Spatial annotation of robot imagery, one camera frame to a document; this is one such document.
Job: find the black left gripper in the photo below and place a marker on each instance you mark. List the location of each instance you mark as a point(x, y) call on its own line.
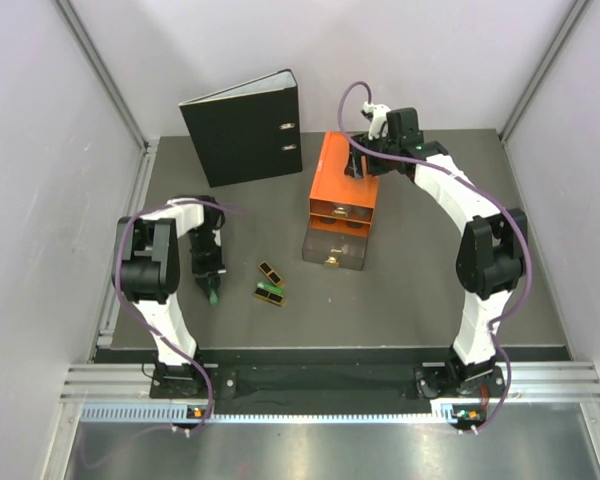
point(210, 268)

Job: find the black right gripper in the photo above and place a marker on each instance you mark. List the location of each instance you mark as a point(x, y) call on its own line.
point(355, 167)

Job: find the orange plastic box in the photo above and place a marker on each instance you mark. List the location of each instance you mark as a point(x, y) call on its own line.
point(330, 183)

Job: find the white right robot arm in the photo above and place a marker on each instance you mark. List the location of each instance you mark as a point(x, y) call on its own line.
point(490, 260)

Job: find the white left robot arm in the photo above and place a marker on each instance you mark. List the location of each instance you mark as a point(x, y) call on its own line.
point(146, 275)

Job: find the upper clear drawer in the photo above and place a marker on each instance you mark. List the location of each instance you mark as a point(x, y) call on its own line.
point(341, 210)

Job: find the black lever arch binder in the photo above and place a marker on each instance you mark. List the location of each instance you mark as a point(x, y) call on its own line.
point(247, 132)

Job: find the aluminium frame rail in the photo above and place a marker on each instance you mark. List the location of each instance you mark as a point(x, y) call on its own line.
point(532, 382)

